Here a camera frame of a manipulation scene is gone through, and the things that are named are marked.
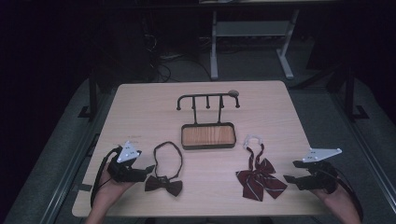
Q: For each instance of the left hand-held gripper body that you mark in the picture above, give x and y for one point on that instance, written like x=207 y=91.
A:
x=126 y=172

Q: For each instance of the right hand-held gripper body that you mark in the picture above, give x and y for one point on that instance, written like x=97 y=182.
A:
x=317 y=174

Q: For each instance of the black bow tie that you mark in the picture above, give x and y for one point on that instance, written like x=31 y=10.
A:
x=164 y=183

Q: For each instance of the dark red striped bow tie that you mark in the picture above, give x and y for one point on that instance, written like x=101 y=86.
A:
x=260 y=180

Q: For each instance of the black hook rack wooden tray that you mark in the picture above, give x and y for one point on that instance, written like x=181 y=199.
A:
x=208 y=135

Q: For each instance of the person's left hand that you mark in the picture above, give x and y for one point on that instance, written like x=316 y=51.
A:
x=113 y=191

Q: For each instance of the person's right hand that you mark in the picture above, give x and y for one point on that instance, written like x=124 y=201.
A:
x=333 y=194

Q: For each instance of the grey tape piece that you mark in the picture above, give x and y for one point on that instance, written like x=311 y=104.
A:
x=83 y=187

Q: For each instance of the black metal stand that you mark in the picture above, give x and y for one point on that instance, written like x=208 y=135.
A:
x=350 y=99
x=92 y=99

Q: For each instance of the metal floor rail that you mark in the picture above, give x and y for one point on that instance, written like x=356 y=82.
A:
x=71 y=174
x=370 y=155

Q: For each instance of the white metal desk frame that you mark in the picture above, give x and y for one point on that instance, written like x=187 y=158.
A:
x=249 y=29

